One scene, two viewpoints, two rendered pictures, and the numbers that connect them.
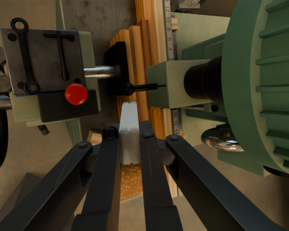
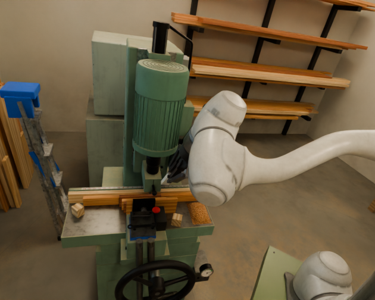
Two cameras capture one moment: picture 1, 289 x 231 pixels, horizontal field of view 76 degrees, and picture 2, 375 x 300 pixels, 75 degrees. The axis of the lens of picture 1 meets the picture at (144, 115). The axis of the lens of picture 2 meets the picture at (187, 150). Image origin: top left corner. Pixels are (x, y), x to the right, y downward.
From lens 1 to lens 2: 0.74 m
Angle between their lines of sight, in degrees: 34
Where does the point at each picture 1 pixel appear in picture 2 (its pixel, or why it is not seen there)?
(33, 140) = not seen: outside the picture
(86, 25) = (118, 224)
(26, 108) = (161, 236)
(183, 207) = (247, 213)
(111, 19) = (114, 214)
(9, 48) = (138, 230)
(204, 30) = (111, 180)
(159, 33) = (125, 191)
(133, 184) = (198, 206)
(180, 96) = (158, 175)
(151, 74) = (147, 187)
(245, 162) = not seen: hidden behind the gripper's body
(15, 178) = not seen: outside the picture
